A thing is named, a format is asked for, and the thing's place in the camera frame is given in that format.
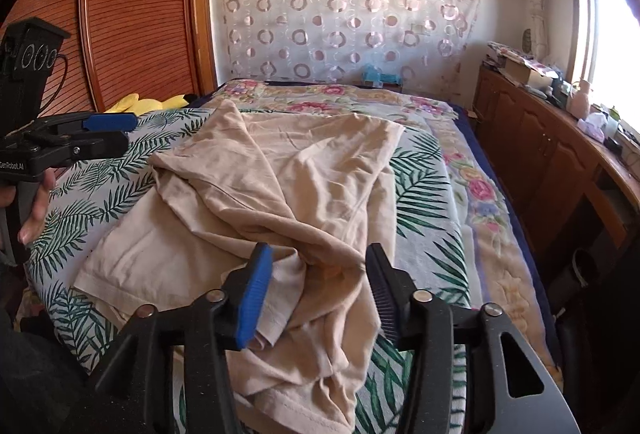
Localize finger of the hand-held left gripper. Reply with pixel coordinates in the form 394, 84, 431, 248
35, 111, 139, 135
32, 130, 130, 161

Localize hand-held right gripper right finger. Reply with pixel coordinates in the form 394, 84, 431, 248
366, 242, 583, 434

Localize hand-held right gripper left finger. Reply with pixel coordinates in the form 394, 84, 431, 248
60, 241, 275, 434

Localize beige printed t-shirt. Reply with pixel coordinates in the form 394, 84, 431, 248
74, 100, 406, 434

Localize person's left hand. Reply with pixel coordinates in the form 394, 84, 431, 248
18, 168, 59, 245

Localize yellow plush toy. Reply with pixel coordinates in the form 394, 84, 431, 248
107, 92, 193, 115

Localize wooden slatted headboard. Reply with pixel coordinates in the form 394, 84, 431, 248
0, 0, 218, 145

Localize floral leaf printed blanket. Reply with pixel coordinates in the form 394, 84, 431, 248
15, 81, 561, 434

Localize dark round container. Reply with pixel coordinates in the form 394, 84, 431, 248
565, 249, 601, 295

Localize wooden cabinet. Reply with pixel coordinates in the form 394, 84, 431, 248
472, 64, 640, 259

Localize blue toy box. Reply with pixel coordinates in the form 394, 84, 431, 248
361, 64, 403, 87

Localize person's dark clothing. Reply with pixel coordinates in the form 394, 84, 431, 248
0, 309, 103, 434

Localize circle patterned sheer curtain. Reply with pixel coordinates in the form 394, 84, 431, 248
210, 0, 481, 92

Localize open cardboard box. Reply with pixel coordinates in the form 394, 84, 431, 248
487, 41, 562, 87

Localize white tissue pack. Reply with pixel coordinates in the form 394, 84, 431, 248
579, 113, 609, 141

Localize pale pink bottle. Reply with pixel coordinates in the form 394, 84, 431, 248
570, 78, 594, 121

